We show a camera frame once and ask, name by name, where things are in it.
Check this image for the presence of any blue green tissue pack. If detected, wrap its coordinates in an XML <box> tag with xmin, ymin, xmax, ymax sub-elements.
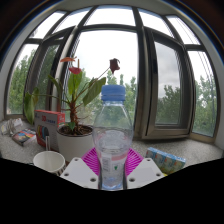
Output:
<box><xmin>145</xmin><ymin>146</ymin><xmax>187</xmax><ymax>176</ymax></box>

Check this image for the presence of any clear blue-capped water bottle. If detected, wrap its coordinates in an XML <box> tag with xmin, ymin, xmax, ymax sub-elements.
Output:
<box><xmin>92</xmin><ymin>84</ymin><xmax>135</xmax><ymax>191</ymax></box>

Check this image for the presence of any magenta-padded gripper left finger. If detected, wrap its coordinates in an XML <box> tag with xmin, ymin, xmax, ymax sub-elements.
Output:
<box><xmin>59</xmin><ymin>147</ymin><xmax>101</xmax><ymax>190</ymax></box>

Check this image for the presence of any white black-printed mug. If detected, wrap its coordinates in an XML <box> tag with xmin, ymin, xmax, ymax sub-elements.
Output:
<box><xmin>32</xmin><ymin>150</ymin><xmax>67</xmax><ymax>177</ymax></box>

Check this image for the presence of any coiled white cable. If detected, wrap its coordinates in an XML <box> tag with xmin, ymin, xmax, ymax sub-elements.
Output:
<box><xmin>9</xmin><ymin>117</ymin><xmax>24</xmax><ymax>135</ymax></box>

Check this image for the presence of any dark-framed window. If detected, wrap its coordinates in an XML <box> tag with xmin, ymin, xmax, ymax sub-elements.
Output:
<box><xmin>3</xmin><ymin>3</ymin><xmax>223</xmax><ymax>145</ymax></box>

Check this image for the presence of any potted red-flowered plant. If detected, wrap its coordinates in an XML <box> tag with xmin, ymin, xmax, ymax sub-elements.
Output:
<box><xmin>23</xmin><ymin>56</ymin><xmax>121</xmax><ymax>164</ymax></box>

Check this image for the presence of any dark colourful-cover book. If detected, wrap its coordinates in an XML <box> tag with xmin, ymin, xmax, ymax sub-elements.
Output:
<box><xmin>11</xmin><ymin>128</ymin><xmax>37</xmax><ymax>147</ymax></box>

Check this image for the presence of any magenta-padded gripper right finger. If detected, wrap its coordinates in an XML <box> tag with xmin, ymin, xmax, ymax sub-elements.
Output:
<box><xmin>124</xmin><ymin>147</ymin><xmax>165</xmax><ymax>190</ymax></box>

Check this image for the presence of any white red filament box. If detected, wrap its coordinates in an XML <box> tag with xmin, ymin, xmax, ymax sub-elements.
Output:
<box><xmin>33</xmin><ymin>109</ymin><xmax>67</xmax><ymax>153</ymax></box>

